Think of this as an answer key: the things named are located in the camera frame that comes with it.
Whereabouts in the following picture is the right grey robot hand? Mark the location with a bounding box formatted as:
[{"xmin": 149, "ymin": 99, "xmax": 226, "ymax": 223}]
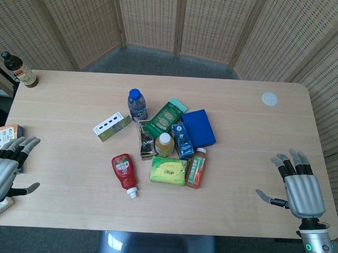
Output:
[{"xmin": 254, "ymin": 147, "xmax": 329, "ymax": 221}]

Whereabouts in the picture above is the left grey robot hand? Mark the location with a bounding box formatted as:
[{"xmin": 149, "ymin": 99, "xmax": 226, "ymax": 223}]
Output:
[{"xmin": 0, "ymin": 135, "xmax": 43, "ymax": 207}]

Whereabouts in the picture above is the red ketchup bottle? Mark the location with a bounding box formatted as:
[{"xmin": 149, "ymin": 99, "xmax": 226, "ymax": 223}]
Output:
[{"xmin": 109, "ymin": 153, "xmax": 141, "ymax": 200}]

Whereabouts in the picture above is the black snack packet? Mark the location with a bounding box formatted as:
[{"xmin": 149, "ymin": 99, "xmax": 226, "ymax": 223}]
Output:
[{"xmin": 136, "ymin": 120, "xmax": 159, "ymax": 162}]

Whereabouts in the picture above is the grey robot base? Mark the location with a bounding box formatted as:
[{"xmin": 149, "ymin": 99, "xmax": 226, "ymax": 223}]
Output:
[{"xmin": 96, "ymin": 230, "xmax": 217, "ymax": 253}]

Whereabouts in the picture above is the red-orange drink bottle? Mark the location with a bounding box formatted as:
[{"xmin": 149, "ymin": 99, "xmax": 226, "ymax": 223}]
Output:
[{"xmin": 184, "ymin": 147, "xmax": 209, "ymax": 190}]

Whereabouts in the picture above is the yellow juice bottle white cap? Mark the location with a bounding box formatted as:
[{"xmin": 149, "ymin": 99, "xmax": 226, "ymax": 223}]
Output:
[{"xmin": 154, "ymin": 132, "xmax": 176, "ymax": 158}]

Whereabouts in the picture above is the white tissue packet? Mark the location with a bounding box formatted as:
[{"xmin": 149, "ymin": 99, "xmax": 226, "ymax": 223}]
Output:
[{"xmin": 0, "ymin": 196, "xmax": 15, "ymax": 223}]

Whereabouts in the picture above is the orange biscuit box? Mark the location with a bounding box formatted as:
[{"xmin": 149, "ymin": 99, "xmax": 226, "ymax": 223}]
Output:
[{"xmin": 0, "ymin": 123, "xmax": 26, "ymax": 174}]

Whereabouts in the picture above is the white round lid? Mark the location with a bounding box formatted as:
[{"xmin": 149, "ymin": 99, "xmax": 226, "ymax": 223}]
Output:
[{"xmin": 261, "ymin": 91, "xmax": 279, "ymax": 106}]

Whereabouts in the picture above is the black stand rod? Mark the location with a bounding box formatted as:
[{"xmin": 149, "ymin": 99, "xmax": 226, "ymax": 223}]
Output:
[{"xmin": 0, "ymin": 62, "xmax": 20, "ymax": 98}]

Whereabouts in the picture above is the dark sauce glass bottle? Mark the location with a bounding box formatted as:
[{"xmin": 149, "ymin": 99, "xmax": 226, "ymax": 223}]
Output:
[{"xmin": 0, "ymin": 51, "xmax": 40, "ymax": 88}]

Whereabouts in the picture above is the white green carton box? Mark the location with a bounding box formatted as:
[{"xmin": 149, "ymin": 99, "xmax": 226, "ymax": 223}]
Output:
[{"xmin": 91, "ymin": 110, "xmax": 133, "ymax": 144}]

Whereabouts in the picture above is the plain blue box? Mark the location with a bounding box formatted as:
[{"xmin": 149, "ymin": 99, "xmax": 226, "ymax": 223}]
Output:
[{"xmin": 180, "ymin": 108, "xmax": 218, "ymax": 149}]

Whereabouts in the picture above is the dark blue drink carton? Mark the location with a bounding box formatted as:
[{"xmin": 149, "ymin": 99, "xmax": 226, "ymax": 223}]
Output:
[{"xmin": 169, "ymin": 123, "xmax": 197, "ymax": 161}]

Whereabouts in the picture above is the yellow-green snack bag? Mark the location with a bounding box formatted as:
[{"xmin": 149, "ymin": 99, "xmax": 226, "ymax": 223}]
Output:
[{"xmin": 149, "ymin": 156, "xmax": 188, "ymax": 186}]

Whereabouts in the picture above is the blue cap water bottle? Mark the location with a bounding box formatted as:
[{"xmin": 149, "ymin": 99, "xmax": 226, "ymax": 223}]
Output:
[{"xmin": 126, "ymin": 88, "xmax": 149, "ymax": 123}]

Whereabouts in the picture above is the pale teal flat packet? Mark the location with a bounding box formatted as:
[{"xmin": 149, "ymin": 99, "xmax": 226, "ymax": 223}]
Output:
[{"xmin": 169, "ymin": 97, "xmax": 189, "ymax": 111}]

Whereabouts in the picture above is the green tea box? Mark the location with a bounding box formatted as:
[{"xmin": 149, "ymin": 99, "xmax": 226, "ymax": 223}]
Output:
[{"xmin": 143, "ymin": 100, "xmax": 184, "ymax": 140}]

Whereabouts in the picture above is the woven bamboo folding screen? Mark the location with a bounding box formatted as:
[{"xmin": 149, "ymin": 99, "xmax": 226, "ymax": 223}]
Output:
[{"xmin": 0, "ymin": 0, "xmax": 338, "ymax": 241}]

